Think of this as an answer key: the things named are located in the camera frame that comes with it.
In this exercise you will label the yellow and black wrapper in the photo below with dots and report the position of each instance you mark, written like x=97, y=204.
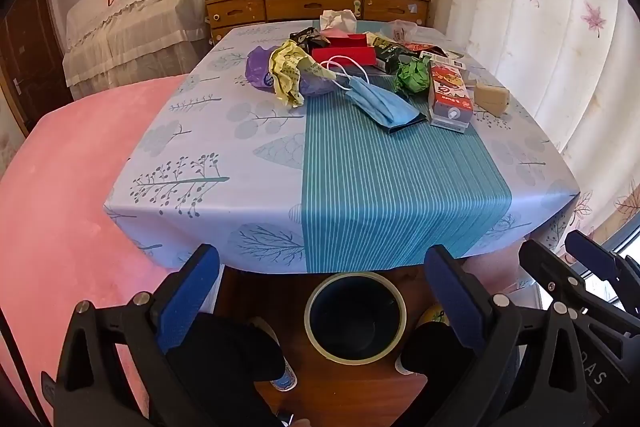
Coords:
x=379, y=42

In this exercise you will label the pink blanket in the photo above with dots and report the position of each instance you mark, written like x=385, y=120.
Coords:
x=65, y=207

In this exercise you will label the person's foot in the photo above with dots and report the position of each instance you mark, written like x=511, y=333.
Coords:
x=435, y=349
x=225, y=352

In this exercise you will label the person's right foot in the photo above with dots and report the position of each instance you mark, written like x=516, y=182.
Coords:
x=435, y=349

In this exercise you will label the white leaf print curtain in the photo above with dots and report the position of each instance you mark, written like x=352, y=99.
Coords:
x=540, y=32

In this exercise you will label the blue face mask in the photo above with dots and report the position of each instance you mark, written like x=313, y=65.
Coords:
x=380, y=104

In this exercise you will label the red and white carton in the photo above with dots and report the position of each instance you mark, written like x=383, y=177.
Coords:
x=450, y=99

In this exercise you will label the purple plastic bag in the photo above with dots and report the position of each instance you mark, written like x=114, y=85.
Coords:
x=257, y=69

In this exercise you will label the white slipper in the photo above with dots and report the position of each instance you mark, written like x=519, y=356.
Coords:
x=286, y=377
x=402, y=366

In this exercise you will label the green white child lock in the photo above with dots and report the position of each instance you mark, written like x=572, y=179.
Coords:
x=356, y=7

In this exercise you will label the yellow toy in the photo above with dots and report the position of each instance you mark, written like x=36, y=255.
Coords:
x=430, y=314

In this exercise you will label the person's left foot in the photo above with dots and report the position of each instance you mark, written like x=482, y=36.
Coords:
x=225, y=352

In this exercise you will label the brown wooden door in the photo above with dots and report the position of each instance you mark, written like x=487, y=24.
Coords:
x=30, y=42

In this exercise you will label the white printed box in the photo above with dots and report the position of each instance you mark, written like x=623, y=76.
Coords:
x=445, y=59

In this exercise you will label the dark green box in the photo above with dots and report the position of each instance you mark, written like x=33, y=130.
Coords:
x=392, y=54

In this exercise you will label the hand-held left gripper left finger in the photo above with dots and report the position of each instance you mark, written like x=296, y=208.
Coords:
x=187, y=302

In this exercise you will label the dark bin with yellow rim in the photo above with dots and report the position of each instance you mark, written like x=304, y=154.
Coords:
x=355, y=322

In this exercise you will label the green wrapper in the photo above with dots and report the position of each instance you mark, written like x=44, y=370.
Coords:
x=412, y=77

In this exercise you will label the red cardboard box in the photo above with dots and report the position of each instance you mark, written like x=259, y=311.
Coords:
x=345, y=56

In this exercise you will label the white crumpled tissue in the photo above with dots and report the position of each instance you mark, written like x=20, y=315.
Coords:
x=337, y=19

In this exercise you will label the wooden desk with drawers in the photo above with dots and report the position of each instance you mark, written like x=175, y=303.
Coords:
x=295, y=7

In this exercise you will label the cream lace cover cloth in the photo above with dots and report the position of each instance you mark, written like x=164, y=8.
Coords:
x=135, y=17

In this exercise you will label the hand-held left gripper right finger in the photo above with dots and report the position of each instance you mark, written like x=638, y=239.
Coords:
x=452, y=292

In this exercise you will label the beige block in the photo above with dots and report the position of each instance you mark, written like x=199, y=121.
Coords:
x=492, y=99

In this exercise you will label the black crumpled wrapper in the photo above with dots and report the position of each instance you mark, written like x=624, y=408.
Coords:
x=307, y=39

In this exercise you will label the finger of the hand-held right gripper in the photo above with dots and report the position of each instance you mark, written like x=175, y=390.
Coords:
x=555, y=272
x=590, y=252

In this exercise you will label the yellow crumpled wrapper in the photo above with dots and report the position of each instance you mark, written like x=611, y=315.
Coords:
x=285, y=72

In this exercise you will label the red orange packet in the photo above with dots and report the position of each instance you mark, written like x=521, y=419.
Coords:
x=422, y=47

